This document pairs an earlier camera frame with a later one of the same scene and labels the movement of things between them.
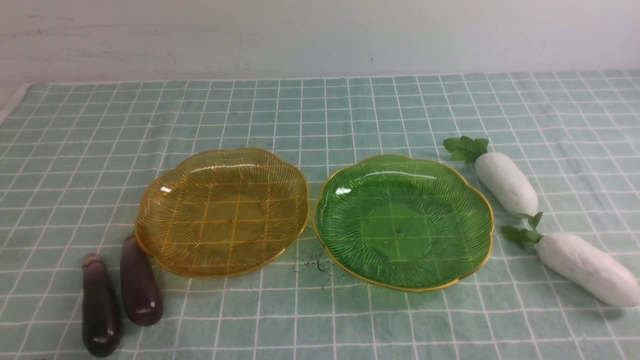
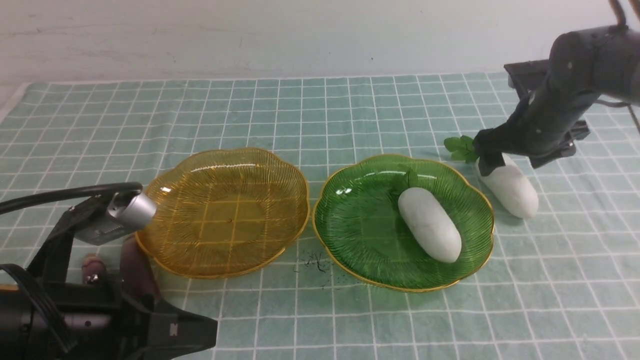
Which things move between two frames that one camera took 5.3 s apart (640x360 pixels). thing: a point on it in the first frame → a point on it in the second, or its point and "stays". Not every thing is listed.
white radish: x=501 y=174 stays
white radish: x=591 y=271 → x=427 y=219
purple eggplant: x=141 y=284 stays
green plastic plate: x=404 y=223 stays
